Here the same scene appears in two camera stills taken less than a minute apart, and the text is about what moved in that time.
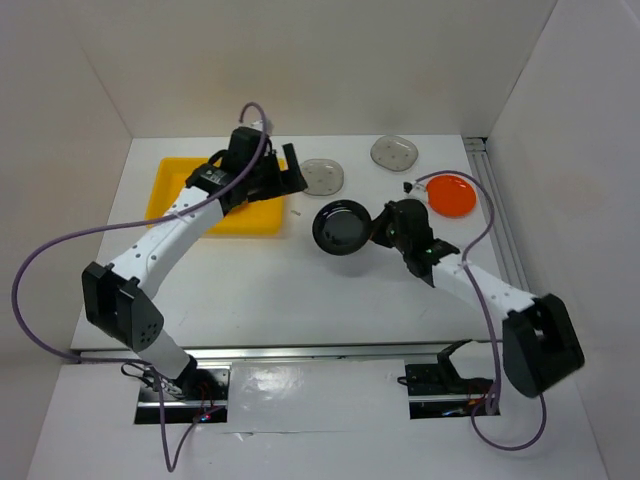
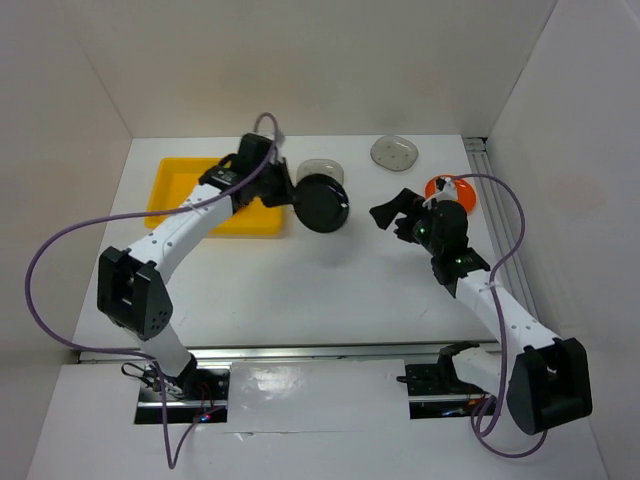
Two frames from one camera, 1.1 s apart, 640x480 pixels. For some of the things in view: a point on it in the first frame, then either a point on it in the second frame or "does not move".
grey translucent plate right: (394, 153) does not move
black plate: (341, 227) to (321, 203)
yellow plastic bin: (259, 218) does not move
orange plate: (451, 196) does not move
